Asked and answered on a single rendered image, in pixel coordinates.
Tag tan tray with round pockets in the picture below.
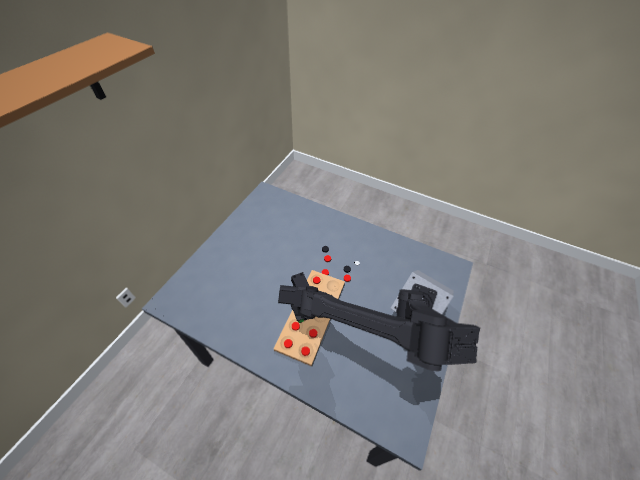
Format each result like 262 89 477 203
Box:
274 270 345 366

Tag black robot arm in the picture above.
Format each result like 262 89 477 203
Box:
278 272 480 371

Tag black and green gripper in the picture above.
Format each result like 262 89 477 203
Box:
291 304 308 323

